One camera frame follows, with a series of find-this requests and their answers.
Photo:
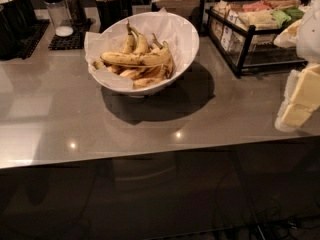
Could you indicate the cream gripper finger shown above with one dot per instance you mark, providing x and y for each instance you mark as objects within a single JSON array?
[
  {"x": 301, "y": 98},
  {"x": 287, "y": 38}
]

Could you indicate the white paper bowl liner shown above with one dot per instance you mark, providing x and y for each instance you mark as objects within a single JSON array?
[{"x": 181, "y": 35}]

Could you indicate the right curved yellow banana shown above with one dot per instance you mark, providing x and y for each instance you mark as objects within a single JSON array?
[{"x": 168, "y": 65}]

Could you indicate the long top yellow banana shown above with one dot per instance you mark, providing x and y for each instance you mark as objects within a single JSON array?
[{"x": 146, "y": 59}]

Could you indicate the white oval bowl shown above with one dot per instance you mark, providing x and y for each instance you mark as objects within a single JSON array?
[{"x": 142, "y": 54}]

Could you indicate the front bottom yellow banana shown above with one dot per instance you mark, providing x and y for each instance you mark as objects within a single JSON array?
[{"x": 146, "y": 82}]

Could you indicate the upright middle yellow banana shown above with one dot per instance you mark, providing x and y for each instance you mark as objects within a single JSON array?
[{"x": 142, "y": 45}]

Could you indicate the upright yellow banana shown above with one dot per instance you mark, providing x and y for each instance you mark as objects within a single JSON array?
[
  {"x": 129, "y": 44},
  {"x": 142, "y": 45}
]

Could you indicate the upright left yellow banana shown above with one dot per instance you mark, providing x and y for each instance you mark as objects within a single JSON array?
[{"x": 129, "y": 44}]

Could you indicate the lower middle yellow banana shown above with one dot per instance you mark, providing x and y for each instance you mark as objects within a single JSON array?
[{"x": 133, "y": 73}]

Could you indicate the small left banana tip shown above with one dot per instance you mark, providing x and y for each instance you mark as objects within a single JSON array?
[{"x": 98, "y": 65}]

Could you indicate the green sweetener packets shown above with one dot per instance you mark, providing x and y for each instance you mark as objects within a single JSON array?
[{"x": 287, "y": 16}]

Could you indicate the pink sweetener packets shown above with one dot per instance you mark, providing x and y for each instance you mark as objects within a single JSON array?
[{"x": 255, "y": 6}]

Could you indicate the white sugar packets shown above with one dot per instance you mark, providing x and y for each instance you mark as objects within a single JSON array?
[{"x": 225, "y": 35}]

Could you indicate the black cup of stir sticks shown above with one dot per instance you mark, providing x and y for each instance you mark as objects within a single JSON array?
[{"x": 110, "y": 11}]

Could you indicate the dark pepper shaker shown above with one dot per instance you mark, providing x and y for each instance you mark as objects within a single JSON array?
[{"x": 77, "y": 12}]

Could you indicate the glass sugar shaker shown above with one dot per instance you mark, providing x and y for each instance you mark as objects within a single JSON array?
[{"x": 59, "y": 17}]

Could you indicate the black mat far left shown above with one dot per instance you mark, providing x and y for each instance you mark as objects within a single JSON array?
[{"x": 29, "y": 44}]

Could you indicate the black canister left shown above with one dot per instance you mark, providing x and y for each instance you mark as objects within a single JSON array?
[{"x": 17, "y": 21}]

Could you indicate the black wire condiment rack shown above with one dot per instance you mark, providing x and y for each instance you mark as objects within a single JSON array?
[{"x": 256, "y": 32}]

